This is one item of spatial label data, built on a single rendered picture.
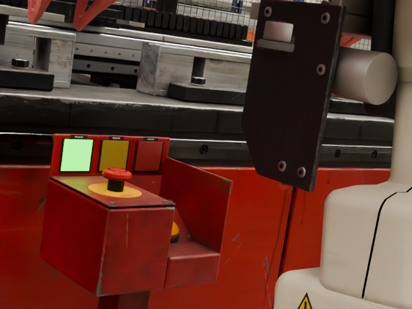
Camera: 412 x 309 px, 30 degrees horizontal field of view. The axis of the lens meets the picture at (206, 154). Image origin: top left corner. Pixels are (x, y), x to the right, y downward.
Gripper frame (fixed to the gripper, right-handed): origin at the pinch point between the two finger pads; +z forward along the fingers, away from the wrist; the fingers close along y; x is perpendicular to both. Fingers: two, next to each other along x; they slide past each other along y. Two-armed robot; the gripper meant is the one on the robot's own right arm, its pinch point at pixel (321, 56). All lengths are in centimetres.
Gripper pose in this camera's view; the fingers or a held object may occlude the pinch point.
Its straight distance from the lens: 112.9
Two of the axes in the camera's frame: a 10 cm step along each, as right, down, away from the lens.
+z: -4.2, 7.7, 4.8
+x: 4.9, 6.3, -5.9
